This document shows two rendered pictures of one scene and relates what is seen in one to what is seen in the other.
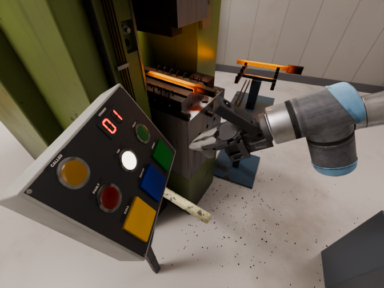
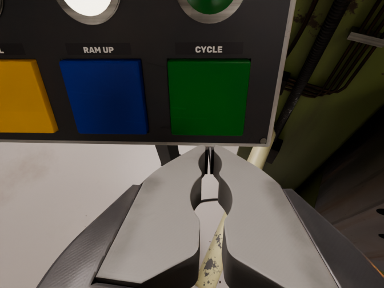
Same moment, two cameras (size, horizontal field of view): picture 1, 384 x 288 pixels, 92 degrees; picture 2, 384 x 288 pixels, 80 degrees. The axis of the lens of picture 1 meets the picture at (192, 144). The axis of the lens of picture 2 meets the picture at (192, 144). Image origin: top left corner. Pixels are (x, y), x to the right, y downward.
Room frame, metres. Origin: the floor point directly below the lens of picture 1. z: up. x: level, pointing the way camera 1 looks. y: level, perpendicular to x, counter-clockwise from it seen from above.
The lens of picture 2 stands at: (0.36, -0.06, 1.18)
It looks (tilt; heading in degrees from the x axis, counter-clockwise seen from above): 59 degrees down; 87
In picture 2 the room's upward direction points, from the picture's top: 4 degrees counter-clockwise
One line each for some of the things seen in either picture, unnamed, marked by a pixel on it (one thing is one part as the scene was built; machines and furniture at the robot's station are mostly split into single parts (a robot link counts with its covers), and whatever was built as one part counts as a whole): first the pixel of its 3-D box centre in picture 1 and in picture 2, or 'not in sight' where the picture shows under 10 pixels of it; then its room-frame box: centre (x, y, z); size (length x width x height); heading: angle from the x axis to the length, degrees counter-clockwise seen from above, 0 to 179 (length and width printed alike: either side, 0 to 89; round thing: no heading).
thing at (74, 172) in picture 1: (74, 172); not in sight; (0.20, 0.21, 1.16); 0.05 x 0.03 x 0.04; 147
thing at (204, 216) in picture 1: (170, 195); (241, 196); (0.48, 0.11, 0.62); 0.44 x 0.05 x 0.05; 57
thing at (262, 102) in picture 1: (250, 108); not in sight; (1.18, -0.43, 0.67); 0.40 x 0.30 x 0.02; 156
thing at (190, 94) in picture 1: (160, 86); not in sight; (0.94, 0.17, 0.96); 0.42 x 0.20 x 0.09; 57
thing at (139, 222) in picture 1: (139, 219); (14, 97); (0.19, 0.12, 1.01); 0.07 x 0.05 x 0.07; 172
